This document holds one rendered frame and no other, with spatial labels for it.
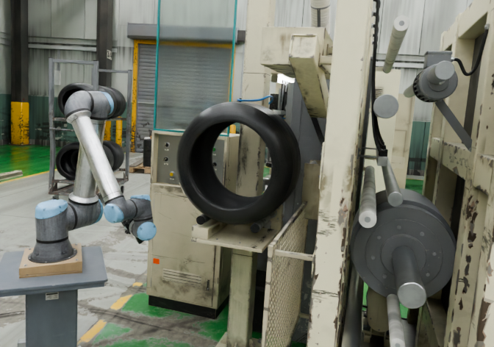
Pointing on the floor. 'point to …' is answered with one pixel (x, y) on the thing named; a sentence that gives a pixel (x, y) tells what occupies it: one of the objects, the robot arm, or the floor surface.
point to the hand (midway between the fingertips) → (128, 226)
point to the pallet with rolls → (143, 158)
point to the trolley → (70, 154)
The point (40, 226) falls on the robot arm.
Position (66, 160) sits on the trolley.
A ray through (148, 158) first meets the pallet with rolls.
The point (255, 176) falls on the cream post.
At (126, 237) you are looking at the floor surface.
